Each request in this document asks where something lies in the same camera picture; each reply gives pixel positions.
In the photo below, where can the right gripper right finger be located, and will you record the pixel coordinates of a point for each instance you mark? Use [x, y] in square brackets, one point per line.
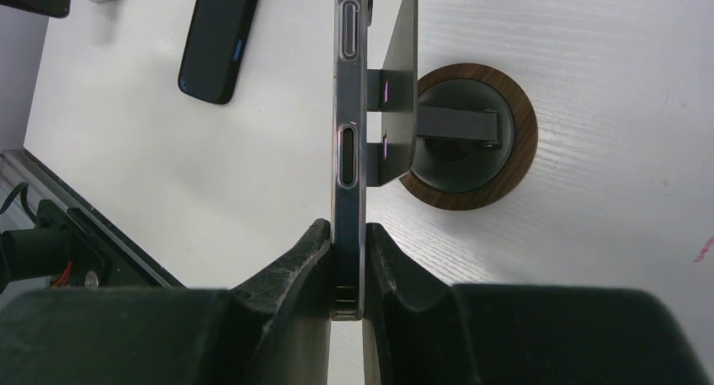
[419, 330]

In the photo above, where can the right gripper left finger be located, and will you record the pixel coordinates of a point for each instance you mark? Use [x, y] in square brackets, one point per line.
[272, 329]

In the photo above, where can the brown base phone stand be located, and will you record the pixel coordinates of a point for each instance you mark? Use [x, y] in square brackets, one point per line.
[458, 138]

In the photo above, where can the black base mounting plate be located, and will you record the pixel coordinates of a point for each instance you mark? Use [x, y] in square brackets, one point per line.
[59, 236]

